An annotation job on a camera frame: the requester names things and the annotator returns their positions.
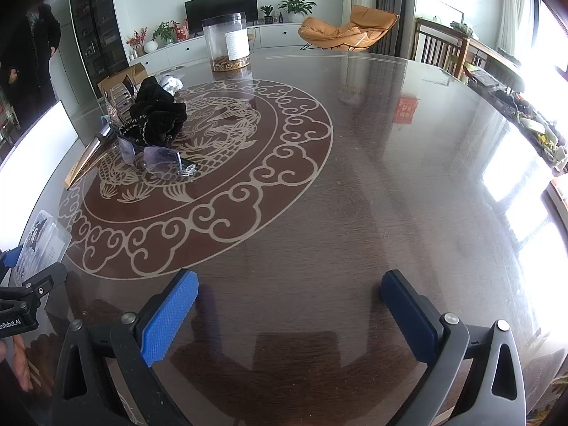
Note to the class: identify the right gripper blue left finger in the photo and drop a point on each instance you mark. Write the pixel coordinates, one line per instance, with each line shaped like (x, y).
(85, 392)

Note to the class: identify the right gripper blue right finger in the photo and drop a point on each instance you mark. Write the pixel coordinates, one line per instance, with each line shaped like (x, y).
(493, 392)

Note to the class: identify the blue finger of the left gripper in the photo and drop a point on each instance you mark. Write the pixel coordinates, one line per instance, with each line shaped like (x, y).
(9, 258)

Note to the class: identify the clear plastic cartoon box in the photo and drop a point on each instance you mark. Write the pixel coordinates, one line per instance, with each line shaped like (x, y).
(45, 244)

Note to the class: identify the gold packet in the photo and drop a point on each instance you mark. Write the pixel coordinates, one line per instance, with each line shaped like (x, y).
(95, 150)

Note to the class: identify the black knit fabric bundle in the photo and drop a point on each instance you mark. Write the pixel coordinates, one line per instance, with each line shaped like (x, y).
(155, 118)

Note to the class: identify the left hand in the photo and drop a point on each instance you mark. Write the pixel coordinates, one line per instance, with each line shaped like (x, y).
(20, 365)

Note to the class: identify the white storage box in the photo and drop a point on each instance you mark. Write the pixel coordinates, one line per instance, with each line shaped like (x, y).
(33, 172)

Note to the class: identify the cardboard box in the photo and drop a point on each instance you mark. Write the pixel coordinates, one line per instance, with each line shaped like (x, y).
(123, 84)

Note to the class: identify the person in black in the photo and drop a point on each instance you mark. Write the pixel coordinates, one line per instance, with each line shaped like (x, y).
(25, 74)

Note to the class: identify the red flower vase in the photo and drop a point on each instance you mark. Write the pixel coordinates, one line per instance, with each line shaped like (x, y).
(140, 44)

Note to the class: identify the black glass cabinet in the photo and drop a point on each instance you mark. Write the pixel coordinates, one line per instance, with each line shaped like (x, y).
(98, 40)

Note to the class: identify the leafy plant left of television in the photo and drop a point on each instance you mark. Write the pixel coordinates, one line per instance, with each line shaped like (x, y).
(165, 32)

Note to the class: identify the clear plastic jar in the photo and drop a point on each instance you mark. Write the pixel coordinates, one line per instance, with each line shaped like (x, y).
(227, 41)

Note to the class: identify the black flat television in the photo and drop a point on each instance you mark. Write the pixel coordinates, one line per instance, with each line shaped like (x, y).
(199, 10)

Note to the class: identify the small potted plant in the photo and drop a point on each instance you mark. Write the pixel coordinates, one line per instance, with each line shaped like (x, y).
(267, 11)

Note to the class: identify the wooden chair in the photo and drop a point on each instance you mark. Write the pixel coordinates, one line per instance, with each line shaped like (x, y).
(439, 45)

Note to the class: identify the green potted plant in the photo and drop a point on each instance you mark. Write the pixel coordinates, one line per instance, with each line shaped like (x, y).
(297, 10)

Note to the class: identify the orange lounge chair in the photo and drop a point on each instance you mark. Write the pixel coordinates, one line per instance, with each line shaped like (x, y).
(366, 26)

